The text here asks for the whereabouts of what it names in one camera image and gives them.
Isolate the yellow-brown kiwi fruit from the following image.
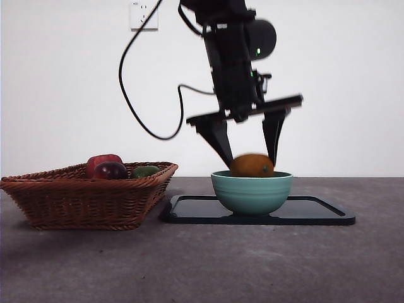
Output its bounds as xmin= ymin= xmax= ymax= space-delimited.
xmin=229 ymin=153 xmax=275 ymax=177

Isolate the teal ribbed bowl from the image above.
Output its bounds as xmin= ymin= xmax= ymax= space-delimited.
xmin=210 ymin=170 xmax=294 ymax=217

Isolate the dark green rectangular tray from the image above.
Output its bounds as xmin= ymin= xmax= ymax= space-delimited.
xmin=160 ymin=194 xmax=357 ymax=227

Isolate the green avocado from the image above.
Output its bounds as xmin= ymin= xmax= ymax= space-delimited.
xmin=130 ymin=165 xmax=161 ymax=179

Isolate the dark red plum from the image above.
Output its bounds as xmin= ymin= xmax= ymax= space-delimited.
xmin=93 ymin=161 xmax=129 ymax=181

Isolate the bright red apple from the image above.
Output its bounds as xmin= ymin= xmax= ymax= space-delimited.
xmin=85 ymin=153 xmax=124 ymax=179

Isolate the brown wicker basket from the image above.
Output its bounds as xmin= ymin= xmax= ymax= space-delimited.
xmin=0 ymin=161 xmax=179 ymax=231

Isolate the black cable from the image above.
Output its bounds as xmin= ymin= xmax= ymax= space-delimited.
xmin=118 ymin=0 xmax=219 ymax=141

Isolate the white wall socket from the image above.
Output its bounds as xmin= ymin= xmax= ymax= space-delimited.
xmin=130 ymin=1 xmax=159 ymax=32

